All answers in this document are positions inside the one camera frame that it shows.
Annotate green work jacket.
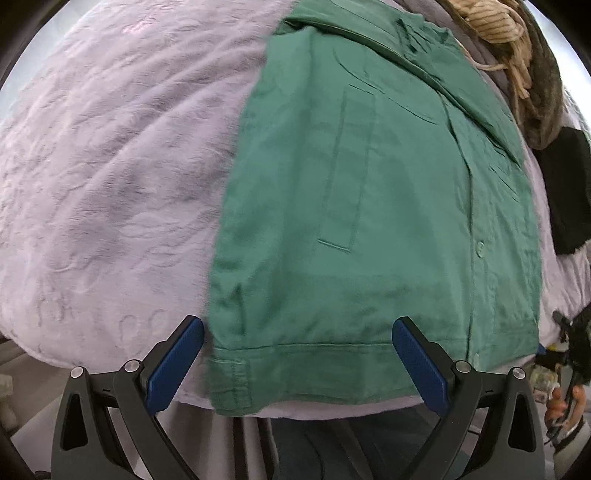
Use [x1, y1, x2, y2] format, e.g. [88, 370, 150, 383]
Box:
[205, 0, 543, 416]

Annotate black cloth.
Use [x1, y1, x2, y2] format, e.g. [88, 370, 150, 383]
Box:
[536, 127, 591, 256]

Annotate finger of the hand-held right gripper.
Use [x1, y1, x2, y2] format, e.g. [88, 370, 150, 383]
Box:
[552, 310, 578, 334]

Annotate beige striped cloth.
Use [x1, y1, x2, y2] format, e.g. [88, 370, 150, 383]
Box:
[450, 0, 532, 100]

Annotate person's blue jeans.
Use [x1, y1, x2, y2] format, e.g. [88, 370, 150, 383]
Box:
[270, 408, 446, 480]

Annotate lavender embossed blanket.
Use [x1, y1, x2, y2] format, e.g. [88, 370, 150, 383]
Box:
[0, 0, 591, 422]

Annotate person's right hand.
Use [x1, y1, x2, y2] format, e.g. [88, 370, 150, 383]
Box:
[544, 385, 587, 431]

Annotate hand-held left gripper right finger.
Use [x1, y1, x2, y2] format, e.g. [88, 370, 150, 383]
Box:
[392, 316, 546, 480]

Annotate olive patterned cloth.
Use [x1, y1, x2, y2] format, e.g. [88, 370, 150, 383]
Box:
[508, 0, 566, 149]

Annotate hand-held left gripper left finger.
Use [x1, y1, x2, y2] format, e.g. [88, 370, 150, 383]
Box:
[51, 315, 205, 480]

